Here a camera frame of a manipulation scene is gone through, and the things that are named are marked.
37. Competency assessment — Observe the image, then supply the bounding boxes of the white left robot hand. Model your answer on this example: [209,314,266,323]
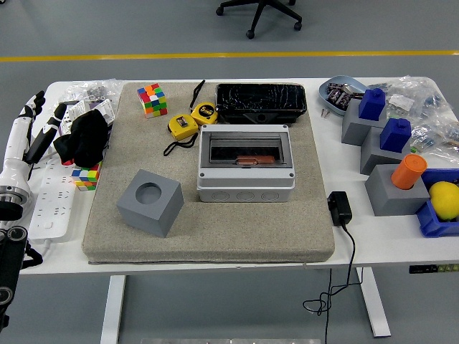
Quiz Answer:
[0,90,68,197]

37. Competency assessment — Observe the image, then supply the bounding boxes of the black office chair base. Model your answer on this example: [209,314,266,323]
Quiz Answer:
[215,0,303,39]

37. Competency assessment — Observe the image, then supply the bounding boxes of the black table control panel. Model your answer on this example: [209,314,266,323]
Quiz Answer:
[408,264,459,275]

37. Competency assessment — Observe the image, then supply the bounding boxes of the yellow lemon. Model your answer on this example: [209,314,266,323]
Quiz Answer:
[429,181,459,221]

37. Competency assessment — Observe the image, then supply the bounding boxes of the pale blue dish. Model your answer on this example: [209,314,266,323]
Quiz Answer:
[318,75,370,118]

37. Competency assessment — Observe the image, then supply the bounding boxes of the silver snack packet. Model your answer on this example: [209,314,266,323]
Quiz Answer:
[342,82,366,100]

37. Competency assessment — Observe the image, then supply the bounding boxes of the white printed package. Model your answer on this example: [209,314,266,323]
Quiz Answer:
[56,98,116,135]

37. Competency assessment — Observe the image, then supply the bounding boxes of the grey cube holder block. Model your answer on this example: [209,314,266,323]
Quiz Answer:
[364,163,430,217]
[359,125,412,176]
[341,98,389,147]
[116,168,185,239]

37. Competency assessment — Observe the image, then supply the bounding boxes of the blue block battery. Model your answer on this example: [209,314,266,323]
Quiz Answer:
[379,118,412,152]
[358,87,387,121]

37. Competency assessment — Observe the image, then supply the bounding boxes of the yellow tape measure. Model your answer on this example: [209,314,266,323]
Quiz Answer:
[189,79,219,126]
[163,113,200,158]

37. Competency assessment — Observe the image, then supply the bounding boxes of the large colourful puzzle cube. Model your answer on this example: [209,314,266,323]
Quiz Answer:
[136,83,169,118]

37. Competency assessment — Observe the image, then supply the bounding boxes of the clear bag of screws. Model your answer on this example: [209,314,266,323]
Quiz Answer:
[49,77,125,115]

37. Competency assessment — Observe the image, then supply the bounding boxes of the orange cylinder battery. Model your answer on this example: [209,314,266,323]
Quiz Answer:
[390,153,428,191]
[233,154,278,167]

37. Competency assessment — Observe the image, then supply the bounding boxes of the small colourful puzzle cube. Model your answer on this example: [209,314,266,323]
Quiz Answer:
[70,161,103,192]

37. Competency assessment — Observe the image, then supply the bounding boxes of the black power adapter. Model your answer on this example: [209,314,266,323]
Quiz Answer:
[328,191,353,227]

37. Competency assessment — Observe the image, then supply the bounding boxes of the blue storage bin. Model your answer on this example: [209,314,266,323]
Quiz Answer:
[415,168,459,238]

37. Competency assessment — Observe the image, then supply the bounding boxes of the clear bags of parts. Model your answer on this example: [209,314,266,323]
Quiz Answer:
[369,74,459,158]

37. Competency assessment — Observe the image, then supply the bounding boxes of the beige fabric mat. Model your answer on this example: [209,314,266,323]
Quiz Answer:
[81,81,336,265]

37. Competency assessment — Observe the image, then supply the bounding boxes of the black cloth glove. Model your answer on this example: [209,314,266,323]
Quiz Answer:
[52,109,112,168]

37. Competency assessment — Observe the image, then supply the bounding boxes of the black plastic tray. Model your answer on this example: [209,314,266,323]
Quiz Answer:
[214,82,308,126]

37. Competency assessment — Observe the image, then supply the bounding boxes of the black adapter cord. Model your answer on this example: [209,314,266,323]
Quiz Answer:
[303,221,364,344]

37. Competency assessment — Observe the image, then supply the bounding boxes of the white power strip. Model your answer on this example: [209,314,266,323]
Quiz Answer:
[27,159,78,240]

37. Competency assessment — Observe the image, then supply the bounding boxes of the white table leg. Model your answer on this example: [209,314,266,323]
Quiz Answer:
[356,267,392,338]
[100,274,127,344]

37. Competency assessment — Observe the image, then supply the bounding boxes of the grey electrical box clear lid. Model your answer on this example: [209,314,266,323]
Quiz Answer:
[196,123,296,204]

